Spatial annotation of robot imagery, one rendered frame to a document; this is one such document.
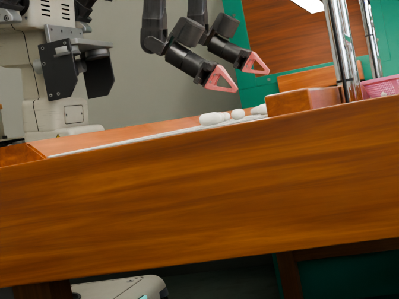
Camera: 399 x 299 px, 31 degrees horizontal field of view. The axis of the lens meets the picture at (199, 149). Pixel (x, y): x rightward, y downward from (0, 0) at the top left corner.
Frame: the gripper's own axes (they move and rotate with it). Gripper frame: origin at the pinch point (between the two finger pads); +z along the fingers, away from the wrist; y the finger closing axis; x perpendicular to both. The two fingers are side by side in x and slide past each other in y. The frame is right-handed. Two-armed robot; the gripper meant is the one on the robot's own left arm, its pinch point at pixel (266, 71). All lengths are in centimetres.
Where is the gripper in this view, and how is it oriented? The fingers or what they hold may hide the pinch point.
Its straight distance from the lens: 225.4
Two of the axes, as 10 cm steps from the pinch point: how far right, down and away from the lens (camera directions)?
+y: 2.8, -1.0, 9.6
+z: 8.5, 4.8, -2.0
